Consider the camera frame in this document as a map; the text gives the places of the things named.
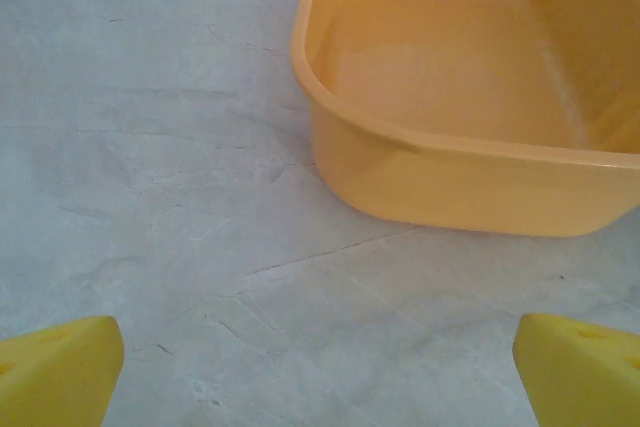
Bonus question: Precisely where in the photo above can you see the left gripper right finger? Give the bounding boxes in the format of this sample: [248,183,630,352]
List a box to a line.
[513,313,640,427]

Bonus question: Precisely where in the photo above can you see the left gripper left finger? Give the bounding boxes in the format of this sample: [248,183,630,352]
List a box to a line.
[0,315,125,427]

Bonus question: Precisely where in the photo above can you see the yellow plastic container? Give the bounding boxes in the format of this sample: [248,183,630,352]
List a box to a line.
[290,0,640,238]

